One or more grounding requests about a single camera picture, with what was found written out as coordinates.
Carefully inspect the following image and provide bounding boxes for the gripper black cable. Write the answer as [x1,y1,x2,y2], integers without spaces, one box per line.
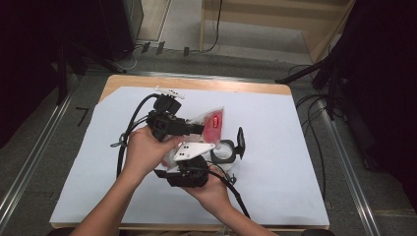
[111,92,163,180]
[206,161,252,220]

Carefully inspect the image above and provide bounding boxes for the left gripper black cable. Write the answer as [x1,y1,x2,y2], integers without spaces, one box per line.
[111,92,163,180]

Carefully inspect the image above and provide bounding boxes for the wooden table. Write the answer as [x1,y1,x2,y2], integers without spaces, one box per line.
[48,74,330,233]

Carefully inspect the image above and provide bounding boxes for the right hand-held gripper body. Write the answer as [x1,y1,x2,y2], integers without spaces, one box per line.
[166,141,216,189]

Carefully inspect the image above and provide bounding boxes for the white paper sheet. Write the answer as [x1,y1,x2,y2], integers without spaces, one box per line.
[48,86,330,227]

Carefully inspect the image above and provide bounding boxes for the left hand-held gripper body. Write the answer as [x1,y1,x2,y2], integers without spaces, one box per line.
[146,86,190,143]

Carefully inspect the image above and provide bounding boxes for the black cabinet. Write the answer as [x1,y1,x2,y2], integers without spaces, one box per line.
[97,0,146,62]

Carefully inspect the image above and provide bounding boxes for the person's left hand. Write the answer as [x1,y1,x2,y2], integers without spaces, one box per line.
[122,126,185,183]

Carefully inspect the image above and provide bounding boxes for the clear jar with black lid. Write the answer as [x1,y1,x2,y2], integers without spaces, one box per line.
[209,127,247,172]

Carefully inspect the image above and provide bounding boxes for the metal floor rail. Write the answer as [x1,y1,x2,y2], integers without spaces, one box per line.
[127,70,278,84]
[323,101,382,236]
[0,77,80,230]

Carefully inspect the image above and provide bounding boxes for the hanging black cable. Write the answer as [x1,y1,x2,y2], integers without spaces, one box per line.
[199,0,224,54]

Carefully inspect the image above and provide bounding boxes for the black floor cables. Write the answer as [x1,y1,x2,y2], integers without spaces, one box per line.
[288,63,328,201]

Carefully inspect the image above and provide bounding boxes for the person's right hand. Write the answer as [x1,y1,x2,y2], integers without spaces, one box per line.
[182,166,231,215]

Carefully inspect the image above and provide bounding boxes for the black tape corner mark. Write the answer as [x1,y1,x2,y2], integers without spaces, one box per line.
[76,106,90,128]

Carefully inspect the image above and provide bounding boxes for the black metal stand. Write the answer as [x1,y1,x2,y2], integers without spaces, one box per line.
[53,38,127,106]
[274,48,348,122]

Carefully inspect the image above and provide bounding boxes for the white floor cable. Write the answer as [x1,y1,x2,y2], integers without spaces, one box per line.
[112,45,139,72]

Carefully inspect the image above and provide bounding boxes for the red and white spout pouch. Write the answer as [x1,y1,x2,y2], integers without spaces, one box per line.
[161,106,226,172]

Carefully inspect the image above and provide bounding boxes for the wooden shelf frame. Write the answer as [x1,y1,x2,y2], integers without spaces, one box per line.
[199,0,357,65]

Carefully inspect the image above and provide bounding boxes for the black curtain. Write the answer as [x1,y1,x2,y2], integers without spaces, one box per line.
[328,0,417,214]
[0,0,109,148]

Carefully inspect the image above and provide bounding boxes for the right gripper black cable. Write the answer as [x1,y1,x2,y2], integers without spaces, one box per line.
[206,161,252,220]

